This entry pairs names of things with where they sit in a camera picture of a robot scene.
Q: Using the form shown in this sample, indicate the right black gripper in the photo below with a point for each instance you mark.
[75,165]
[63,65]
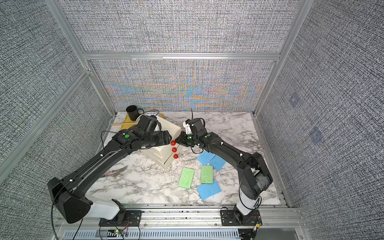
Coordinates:
[183,140]

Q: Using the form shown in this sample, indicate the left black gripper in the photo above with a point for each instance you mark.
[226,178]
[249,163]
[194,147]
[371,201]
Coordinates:
[163,137]

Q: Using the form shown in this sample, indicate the blue sponge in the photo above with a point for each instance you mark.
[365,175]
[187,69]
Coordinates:
[205,157]
[217,163]
[208,190]

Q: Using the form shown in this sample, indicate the blue sponge front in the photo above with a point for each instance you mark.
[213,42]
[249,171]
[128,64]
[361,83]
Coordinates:
[208,190]

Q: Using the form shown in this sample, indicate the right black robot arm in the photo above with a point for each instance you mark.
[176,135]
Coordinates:
[253,172]

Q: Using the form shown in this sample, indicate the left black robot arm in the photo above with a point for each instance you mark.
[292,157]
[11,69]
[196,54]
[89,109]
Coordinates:
[69,194]

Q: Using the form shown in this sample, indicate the white bowl black pattern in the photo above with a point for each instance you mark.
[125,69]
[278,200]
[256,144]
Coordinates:
[148,114]

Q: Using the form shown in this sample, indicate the wooden chopstick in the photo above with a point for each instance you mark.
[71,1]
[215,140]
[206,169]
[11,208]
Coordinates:
[124,123]

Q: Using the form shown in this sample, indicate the yellow tray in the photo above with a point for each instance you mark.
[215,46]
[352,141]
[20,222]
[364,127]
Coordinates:
[127,126]

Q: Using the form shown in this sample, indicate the black mug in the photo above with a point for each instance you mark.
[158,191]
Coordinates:
[134,112]

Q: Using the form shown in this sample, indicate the green sponge right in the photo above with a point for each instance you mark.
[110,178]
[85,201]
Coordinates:
[207,174]

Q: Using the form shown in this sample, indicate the green sponge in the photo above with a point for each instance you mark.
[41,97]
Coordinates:
[186,178]
[207,174]

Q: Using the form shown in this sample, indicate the green sponge left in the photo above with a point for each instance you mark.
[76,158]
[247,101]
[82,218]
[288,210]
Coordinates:
[186,178]

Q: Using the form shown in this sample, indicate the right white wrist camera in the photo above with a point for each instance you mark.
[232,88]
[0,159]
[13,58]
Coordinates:
[187,128]

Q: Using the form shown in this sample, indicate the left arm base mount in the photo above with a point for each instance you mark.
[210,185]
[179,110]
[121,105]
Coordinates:
[124,217]

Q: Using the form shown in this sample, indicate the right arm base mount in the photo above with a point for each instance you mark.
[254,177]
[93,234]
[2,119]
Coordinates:
[234,218]

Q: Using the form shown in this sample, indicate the aluminium front rail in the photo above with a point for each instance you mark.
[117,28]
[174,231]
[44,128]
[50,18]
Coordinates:
[209,216]

